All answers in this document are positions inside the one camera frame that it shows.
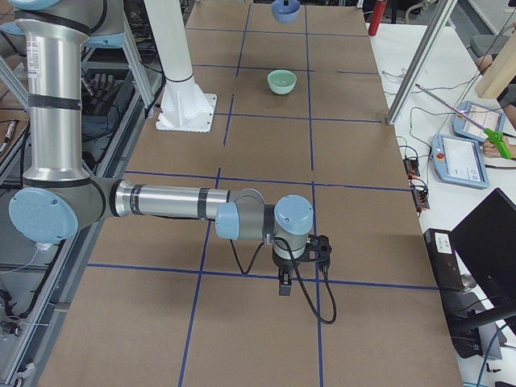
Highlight green handled reacher grabber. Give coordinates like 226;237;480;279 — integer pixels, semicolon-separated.
415;84;515;160

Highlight blue teach pendant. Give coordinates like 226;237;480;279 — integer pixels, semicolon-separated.
431;134;489;189
452;101;506;143

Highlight black monitor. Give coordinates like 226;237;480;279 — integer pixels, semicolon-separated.
451;188;515;301

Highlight near orange black connector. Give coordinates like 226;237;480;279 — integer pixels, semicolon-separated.
409;177;430;214

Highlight black desktop computer box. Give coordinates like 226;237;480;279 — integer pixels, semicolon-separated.
423;228;501;360

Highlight aluminium frame post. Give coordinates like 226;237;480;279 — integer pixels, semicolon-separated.
386;0;458;125

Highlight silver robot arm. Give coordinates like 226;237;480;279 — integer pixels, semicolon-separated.
9;1;313;296

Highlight far blue teach pendant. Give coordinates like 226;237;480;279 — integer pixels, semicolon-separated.
452;101;506;143

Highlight far orange black connector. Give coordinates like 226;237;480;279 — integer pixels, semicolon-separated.
399;145;420;177

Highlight red cylinder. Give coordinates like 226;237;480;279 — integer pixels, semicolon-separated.
368;0;387;36

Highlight white pedestal column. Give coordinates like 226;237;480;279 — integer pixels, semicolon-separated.
144;0;217;133

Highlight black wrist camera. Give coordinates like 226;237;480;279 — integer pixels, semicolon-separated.
299;235;332;280

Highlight blue bowl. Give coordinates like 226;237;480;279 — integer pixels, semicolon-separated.
271;0;301;23

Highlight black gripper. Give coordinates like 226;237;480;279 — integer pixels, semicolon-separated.
272;251;298;296

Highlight person's hand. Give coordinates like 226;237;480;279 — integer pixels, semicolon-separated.
482;137;516;160

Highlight near blue teach pendant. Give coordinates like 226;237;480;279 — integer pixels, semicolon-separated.
431;134;489;189

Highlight green bowl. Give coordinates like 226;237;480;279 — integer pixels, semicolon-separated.
267;69;298;95

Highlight orange black connector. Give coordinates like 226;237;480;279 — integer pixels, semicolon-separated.
399;145;420;177
409;177;430;214

